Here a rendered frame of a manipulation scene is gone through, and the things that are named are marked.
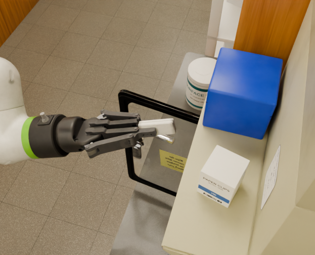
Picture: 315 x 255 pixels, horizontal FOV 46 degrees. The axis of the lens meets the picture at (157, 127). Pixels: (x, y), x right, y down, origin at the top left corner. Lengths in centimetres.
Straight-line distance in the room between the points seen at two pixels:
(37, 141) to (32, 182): 161
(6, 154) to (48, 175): 155
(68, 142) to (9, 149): 13
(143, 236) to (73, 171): 130
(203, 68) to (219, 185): 84
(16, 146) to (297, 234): 59
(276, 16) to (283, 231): 37
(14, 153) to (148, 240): 49
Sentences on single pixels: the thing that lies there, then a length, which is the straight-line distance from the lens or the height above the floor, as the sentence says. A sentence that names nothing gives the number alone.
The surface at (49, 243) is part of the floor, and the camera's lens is 219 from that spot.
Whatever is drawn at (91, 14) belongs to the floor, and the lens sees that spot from 341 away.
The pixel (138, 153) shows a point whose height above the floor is 118.
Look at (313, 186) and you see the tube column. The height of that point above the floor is 175.
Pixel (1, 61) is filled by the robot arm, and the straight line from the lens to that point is 84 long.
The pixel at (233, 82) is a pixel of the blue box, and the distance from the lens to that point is 56.
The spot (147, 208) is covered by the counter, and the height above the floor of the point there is 94.
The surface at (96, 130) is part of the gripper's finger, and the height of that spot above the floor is 140.
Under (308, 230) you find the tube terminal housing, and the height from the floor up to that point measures 167.
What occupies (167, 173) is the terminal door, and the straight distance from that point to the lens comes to 102.
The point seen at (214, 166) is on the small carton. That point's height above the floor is 157.
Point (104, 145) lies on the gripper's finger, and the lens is 72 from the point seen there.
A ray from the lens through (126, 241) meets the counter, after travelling 112.
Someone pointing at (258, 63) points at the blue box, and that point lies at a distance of 60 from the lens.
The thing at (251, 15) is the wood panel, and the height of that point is 162.
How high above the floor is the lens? 200
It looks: 54 degrees down
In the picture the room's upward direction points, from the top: straight up
